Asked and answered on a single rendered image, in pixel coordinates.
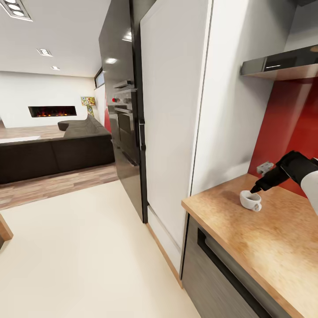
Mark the countertop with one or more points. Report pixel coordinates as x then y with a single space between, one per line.
277 246

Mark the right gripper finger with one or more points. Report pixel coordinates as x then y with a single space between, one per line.
255 189

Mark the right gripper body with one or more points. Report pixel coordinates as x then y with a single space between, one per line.
269 181

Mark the gas fireplace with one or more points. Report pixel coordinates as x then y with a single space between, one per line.
52 111

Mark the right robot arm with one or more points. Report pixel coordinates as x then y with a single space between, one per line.
293 165

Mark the oven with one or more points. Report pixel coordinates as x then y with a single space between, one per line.
126 108

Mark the coffee cup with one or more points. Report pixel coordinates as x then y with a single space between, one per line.
250 200

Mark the fridge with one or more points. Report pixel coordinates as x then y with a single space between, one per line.
201 117

